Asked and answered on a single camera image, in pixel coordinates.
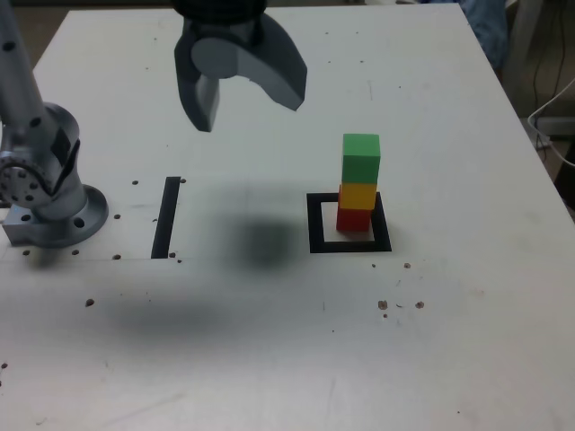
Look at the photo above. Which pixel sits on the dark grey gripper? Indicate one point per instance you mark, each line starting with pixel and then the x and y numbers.
pixel 224 28

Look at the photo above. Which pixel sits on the green cube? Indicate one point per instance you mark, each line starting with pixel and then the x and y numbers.
pixel 361 161

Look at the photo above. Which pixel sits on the yellow cube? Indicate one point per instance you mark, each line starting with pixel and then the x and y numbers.
pixel 358 196

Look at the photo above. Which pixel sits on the red cube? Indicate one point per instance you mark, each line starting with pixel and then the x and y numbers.
pixel 352 220

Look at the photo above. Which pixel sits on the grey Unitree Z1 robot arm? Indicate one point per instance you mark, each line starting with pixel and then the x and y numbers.
pixel 18 90

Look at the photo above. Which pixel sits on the black tape square outline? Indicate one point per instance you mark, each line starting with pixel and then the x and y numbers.
pixel 314 224

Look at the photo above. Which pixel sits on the black tape strip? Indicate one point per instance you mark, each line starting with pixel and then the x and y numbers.
pixel 165 220

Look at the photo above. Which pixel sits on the person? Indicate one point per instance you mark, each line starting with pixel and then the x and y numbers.
pixel 487 31

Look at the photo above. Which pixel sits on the white furniture frame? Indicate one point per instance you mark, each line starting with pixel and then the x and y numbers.
pixel 523 27

